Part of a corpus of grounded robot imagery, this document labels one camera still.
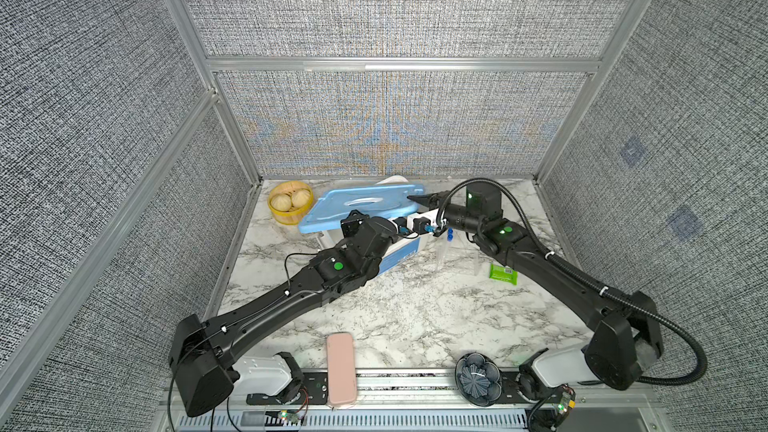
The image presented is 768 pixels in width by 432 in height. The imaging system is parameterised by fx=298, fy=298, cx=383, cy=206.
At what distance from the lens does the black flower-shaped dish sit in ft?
2.37

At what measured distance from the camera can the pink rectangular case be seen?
729 millimetres

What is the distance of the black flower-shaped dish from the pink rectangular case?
26 centimetres

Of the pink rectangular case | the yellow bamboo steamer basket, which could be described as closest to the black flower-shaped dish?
the pink rectangular case

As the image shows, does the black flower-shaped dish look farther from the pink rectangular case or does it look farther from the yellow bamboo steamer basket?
the yellow bamboo steamer basket
